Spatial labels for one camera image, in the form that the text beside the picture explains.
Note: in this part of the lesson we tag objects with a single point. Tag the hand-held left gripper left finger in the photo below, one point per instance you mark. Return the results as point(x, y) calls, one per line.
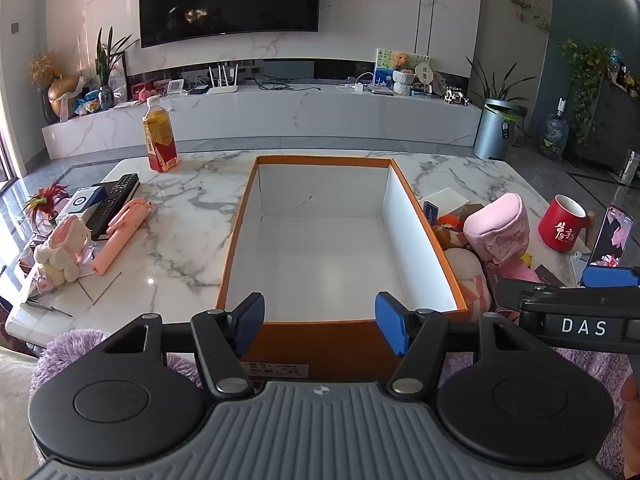
point(250, 321)

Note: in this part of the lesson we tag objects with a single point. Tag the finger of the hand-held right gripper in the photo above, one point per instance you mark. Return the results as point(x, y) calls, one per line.
point(520, 294)
point(610, 276)

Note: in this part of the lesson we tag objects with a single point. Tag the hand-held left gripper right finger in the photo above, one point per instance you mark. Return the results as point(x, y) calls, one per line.
point(392, 322)

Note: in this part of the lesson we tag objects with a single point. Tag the brown wallet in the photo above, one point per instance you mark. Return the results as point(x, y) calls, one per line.
point(550, 276)

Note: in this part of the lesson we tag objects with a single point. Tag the yellow toy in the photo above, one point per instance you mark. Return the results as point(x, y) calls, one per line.
point(526, 259)

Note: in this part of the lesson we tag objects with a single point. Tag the white pink round plush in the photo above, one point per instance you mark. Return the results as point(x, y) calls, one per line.
point(467, 280)

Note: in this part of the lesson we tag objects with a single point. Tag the pink pouch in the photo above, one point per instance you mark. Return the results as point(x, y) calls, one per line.
point(495, 227)

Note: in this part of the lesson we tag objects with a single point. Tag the orange cardboard box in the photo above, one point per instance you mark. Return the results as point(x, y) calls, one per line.
point(325, 260)

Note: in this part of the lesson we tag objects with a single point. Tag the small brown cardboard box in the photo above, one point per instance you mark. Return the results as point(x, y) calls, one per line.
point(472, 210)

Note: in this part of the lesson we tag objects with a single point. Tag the orange crochet toy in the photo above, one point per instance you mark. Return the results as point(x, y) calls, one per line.
point(448, 220)

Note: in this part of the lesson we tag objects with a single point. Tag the blue card holder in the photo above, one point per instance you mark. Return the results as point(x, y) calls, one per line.
point(430, 212)

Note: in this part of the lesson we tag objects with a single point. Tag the person's right hand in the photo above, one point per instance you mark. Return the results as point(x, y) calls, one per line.
point(632, 410)

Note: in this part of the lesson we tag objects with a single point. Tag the smartphone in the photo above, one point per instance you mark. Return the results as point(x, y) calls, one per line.
point(612, 235)

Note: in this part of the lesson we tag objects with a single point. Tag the purple fuzzy blanket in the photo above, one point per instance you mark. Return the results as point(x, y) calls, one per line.
point(590, 375)

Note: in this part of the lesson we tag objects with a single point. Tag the red mug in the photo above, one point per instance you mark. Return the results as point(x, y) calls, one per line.
point(562, 225)

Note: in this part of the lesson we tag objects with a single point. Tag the dark cabinet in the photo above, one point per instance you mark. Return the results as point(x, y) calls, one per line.
point(615, 125)

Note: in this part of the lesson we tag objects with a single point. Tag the blue water jug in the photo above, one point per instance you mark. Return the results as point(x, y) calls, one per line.
point(554, 132)

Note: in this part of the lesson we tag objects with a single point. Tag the grey trash can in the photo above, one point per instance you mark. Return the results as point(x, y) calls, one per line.
point(495, 132)

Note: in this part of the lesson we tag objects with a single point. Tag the black remote control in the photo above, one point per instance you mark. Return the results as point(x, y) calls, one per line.
point(115, 205)

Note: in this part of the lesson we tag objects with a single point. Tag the white plush bunny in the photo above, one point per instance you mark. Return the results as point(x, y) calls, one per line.
point(62, 255)

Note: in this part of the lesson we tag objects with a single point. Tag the screwdriver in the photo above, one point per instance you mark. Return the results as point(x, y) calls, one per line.
point(50, 307)

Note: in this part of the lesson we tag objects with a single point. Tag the tea bottle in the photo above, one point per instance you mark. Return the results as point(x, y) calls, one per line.
point(160, 140)

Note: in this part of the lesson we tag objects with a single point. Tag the bushy vine plant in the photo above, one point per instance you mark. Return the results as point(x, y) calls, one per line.
point(587, 75)

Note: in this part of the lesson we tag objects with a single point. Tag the blue and white box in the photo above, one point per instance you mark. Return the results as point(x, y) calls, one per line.
point(85, 202)

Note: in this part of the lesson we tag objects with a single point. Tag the cow figurine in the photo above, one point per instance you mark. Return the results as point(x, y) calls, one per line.
point(456, 97)

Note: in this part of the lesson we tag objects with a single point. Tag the marble television console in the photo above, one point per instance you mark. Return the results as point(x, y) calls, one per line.
point(300, 115)

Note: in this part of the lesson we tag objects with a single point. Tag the long leaf potted plant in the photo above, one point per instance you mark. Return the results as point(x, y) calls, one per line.
point(497, 82)

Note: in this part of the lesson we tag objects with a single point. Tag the white router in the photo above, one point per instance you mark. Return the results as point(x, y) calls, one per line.
point(222, 90)

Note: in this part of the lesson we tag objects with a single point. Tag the white charger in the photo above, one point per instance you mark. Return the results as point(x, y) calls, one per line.
point(359, 89)

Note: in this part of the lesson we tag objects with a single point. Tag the red feather toy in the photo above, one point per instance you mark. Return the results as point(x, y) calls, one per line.
point(45, 200)

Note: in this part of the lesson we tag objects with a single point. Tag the round paper fan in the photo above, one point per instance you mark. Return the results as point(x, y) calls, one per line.
point(425, 75)

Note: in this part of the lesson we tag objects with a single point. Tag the white woven pot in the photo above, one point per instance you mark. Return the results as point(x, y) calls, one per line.
point(403, 82)

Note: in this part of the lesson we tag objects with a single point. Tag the white desk thermometer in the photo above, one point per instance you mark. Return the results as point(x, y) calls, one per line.
point(175, 87)

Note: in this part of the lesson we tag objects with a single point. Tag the beige cloth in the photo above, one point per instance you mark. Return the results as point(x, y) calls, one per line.
point(17, 410)

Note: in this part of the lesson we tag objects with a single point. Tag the small pink plush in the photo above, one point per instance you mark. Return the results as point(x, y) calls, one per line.
point(146, 94)

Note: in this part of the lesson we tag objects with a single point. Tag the small teddy bear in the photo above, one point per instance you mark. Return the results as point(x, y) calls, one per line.
point(400, 61)

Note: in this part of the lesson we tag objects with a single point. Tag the blue snack bag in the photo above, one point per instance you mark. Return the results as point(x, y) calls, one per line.
point(90, 102)

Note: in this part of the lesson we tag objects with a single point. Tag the green plant in vase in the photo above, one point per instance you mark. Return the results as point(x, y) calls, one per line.
point(105, 70)

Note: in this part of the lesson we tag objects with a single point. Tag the glass balcony door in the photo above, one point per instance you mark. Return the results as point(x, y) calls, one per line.
point(7, 155)

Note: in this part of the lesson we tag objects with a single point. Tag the golden gourd ornament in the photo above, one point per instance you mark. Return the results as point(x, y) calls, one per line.
point(62, 92)

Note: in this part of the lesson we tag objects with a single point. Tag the dried flower bunch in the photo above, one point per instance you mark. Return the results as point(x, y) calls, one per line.
point(42, 67)

